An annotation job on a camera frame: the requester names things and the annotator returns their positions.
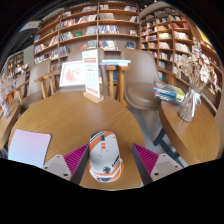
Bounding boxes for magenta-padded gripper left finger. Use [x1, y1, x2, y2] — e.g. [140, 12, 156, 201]
[42, 143, 91, 186]

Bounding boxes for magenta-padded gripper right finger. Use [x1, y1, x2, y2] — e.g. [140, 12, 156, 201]
[131, 143, 183, 186]

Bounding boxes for white orange black computer mouse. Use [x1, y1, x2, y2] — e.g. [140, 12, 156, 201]
[87, 130, 125, 183]

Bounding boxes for pink blue gradient mouse pad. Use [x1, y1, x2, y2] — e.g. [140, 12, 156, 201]
[7, 129, 52, 169]

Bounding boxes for round wooden side table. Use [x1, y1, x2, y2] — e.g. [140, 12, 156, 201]
[153, 99, 222, 168]
[0, 99, 22, 153]

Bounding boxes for glass vase with ribbon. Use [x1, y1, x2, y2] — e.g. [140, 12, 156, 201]
[177, 84, 203, 123]

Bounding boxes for stack of colourful books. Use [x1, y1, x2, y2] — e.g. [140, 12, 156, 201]
[153, 80, 186, 105]

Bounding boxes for plain glass vase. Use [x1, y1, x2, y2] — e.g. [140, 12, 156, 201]
[0, 99, 12, 119]

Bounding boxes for white framed floral picture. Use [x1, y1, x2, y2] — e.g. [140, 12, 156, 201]
[58, 60, 86, 88]

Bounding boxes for brown padded wooden armchair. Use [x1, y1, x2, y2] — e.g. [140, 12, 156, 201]
[113, 48, 161, 111]
[14, 59, 56, 113]
[48, 49, 116, 98]

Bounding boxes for white sign in wooden base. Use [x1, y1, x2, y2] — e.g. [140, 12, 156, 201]
[81, 48, 105, 104]

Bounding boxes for pink dried flower bouquet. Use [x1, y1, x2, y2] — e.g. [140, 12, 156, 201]
[0, 71, 18, 108]

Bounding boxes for beige dried flower bouquet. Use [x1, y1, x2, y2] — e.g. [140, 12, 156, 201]
[174, 36, 223, 96]

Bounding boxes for small distant wooden bookshelf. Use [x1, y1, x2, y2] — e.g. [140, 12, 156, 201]
[5, 50, 25, 78]

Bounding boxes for angled wooden bookshelf unit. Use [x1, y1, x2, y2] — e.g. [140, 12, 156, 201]
[139, 4, 224, 114]

